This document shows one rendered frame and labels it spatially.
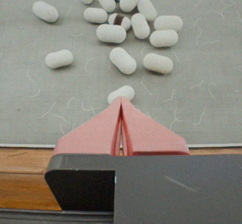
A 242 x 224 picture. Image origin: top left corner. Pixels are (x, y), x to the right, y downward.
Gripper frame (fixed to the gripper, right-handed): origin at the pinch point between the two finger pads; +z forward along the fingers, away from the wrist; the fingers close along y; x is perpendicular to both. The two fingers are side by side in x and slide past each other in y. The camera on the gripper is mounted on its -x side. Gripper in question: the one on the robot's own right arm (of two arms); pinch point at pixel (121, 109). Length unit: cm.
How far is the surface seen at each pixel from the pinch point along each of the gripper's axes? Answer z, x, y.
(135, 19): 13.4, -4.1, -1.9
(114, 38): 11.6, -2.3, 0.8
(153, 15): 14.4, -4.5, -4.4
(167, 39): 11.3, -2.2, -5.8
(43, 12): 14.3, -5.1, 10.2
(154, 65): 8.6, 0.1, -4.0
